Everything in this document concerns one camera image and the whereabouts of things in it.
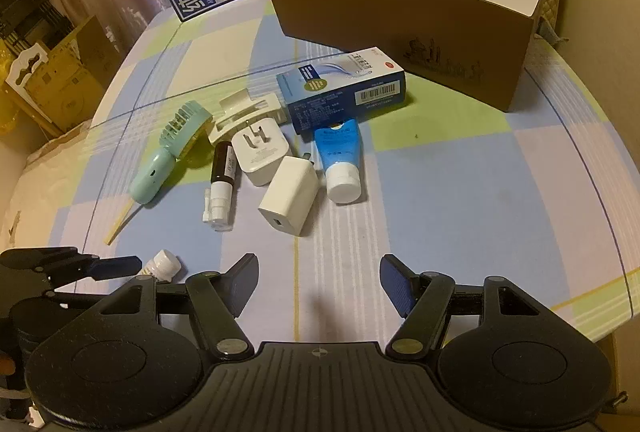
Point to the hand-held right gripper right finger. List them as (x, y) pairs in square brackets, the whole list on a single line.
[(395, 281)]

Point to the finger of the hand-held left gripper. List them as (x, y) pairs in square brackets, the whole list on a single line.
[(116, 267), (75, 299)]

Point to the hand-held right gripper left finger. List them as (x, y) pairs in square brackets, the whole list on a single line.
[(246, 281)]

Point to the small white bottle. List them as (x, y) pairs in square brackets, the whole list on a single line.
[(162, 265)]

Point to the white charger with port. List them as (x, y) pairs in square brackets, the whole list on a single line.
[(290, 197)]

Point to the brown spray bottle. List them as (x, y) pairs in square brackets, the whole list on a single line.
[(222, 171)]

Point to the white charger with metal prongs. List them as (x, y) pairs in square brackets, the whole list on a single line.
[(260, 151)]

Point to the mint green handheld fan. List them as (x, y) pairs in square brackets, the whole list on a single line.
[(170, 146)]

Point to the blue tube with white cap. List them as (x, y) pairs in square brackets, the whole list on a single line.
[(338, 151)]

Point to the blue and white medicine box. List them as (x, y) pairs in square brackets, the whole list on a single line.
[(345, 86)]

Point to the brown cardboard storage box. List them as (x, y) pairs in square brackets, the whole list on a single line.
[(400, 26)]

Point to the thin wooden stick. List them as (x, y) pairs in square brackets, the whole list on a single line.
[(120, 223)]

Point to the plaid bed sheet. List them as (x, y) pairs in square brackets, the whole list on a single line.
[(450, 192)]

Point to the white quilted mattress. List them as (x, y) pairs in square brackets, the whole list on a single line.
[(35, 192)]

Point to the cream hair claw clip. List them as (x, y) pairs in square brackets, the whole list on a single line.
[(240, 111)]

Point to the yellow cardboard box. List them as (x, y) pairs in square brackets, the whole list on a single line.
[(60, 76)]

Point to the yellow plastic bag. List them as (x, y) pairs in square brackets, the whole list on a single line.
[(9, 91)]

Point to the black rack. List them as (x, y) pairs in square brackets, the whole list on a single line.
[(30, 6)]

